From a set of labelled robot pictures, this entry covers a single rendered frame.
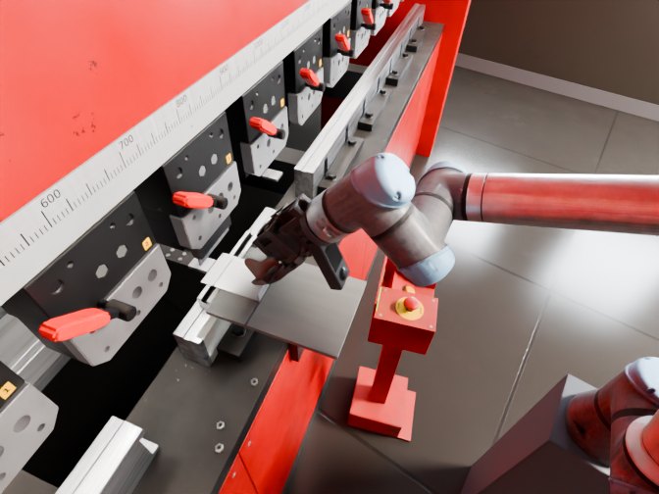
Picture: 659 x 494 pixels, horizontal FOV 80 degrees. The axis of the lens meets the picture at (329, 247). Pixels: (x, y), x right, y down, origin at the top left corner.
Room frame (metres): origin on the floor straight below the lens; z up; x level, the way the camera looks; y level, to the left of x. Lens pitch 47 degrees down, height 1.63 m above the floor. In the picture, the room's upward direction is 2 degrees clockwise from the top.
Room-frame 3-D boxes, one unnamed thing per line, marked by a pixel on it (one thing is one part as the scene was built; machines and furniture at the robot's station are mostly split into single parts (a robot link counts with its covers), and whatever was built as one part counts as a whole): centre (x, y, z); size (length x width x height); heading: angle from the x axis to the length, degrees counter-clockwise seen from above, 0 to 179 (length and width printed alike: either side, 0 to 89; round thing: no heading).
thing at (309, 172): (1.70, -0.18, 0.92); 1.68 x 0.06 x 0.10; 162
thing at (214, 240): (0.50, 0.22, 1.13); 0.10 x 0.02 x 0.10; 162
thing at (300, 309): (0.46, 0.07, 1.00); 0.26 x 0.18 x 0.01; 72
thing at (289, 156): (1.19, 0.39, 0.81); 0.64 x 0.08 x 0.14; 72
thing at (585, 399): (0.31, -0.59, 0.82); 0.15 x 0.15 x 0.10
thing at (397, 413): (0.63, -0.24, 0.06); 0.25 x 0.20 x 0.12; 77
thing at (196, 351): (0.55, 0.20, 0.92); 0.39 x 0.06 x 0.10; 162
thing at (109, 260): (0.29, 0.28, 1.26); 0.15 x 0.09 x 0.17; 162
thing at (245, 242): (0.53, 0.21, 0.98); 0.20 x 0.03 x 0.03; 162
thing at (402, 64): (1.82, -0.28, 0.89); 0.30 x 0.05 x 0.03; 162
